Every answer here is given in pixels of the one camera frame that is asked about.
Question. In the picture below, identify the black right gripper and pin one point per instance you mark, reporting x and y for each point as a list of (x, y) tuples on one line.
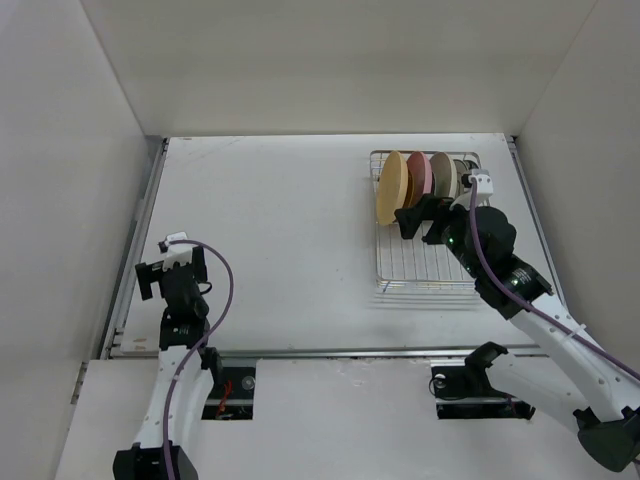
[(410, 219)]

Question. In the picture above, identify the cream plastic plate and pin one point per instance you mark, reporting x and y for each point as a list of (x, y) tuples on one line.
[(444, 175)]

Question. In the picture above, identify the brown yellow small plate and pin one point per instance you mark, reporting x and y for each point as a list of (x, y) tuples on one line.
[(410, 191)]

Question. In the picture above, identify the wire dish rack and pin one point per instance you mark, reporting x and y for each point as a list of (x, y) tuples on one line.
[(416, 267)]

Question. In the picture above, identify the pink plastic plate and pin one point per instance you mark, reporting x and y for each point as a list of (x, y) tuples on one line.
[(419, 165)]

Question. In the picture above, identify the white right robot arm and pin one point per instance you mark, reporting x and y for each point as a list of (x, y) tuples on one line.
[(597, 398)]

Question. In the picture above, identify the white plate black rim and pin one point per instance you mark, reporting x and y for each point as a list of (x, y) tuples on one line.
[(462, 168)]

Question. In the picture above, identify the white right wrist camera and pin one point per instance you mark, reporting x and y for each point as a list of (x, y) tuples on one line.
[(480, 181)]

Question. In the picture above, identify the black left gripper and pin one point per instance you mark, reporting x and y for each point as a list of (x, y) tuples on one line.
[(152, 272)]

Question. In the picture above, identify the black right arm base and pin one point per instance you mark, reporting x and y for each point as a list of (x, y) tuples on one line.
[(461, 395)]

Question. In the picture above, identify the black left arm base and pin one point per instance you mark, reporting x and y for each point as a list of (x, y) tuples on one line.
[(232, 397)]

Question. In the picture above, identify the yellow plastic plate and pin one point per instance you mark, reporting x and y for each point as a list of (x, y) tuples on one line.
[(392, 188)]

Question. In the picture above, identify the white plate dark lettered rim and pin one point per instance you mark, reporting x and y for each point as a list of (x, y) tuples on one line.
[(469, 166)]

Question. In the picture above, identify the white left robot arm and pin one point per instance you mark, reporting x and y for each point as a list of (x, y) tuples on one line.
[(186, 367)]

